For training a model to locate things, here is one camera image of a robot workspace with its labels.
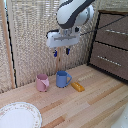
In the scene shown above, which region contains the black framed drawer cabinet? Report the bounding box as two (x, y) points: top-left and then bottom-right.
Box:
(86, 9), (128, 83)

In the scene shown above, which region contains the thin wooden stick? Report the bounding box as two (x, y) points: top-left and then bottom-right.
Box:
(57, 47), (63, 73)

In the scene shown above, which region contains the bamboo blind screen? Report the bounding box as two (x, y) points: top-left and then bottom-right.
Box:
(0, 0), (128, 93)

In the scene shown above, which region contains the blue mug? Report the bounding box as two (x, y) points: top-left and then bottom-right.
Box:
(55, 70), (73, 89)

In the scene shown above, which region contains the brown drawer front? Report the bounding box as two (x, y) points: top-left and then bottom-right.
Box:
(89, 41), (128, 81)
(94, 13), (128, 51)

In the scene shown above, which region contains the silver drawer handle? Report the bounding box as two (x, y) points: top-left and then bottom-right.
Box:
(96, 54), (123, 68)
(105, 28), (128, 36)

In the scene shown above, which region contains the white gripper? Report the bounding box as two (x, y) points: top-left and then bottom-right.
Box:
(45, 27), (81, 58)

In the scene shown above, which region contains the yellow bread stick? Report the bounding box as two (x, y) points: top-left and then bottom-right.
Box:
(70, 81), (86, 93)

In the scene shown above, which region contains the black cable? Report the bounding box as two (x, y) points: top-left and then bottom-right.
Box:
(79, 14), (128, 36)

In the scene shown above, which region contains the white patterned plate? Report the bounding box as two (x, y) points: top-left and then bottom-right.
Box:
(0, 101), (43, 128)

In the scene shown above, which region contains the pink mug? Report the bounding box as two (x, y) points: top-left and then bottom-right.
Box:
(35, 73), (51, 93)

